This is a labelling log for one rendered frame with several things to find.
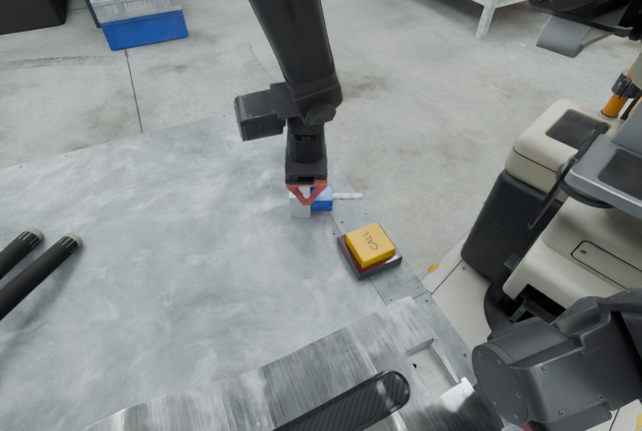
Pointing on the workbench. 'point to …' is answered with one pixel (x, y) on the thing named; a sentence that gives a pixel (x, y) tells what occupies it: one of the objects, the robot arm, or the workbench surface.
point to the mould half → (317, 385)
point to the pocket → (434, 368)
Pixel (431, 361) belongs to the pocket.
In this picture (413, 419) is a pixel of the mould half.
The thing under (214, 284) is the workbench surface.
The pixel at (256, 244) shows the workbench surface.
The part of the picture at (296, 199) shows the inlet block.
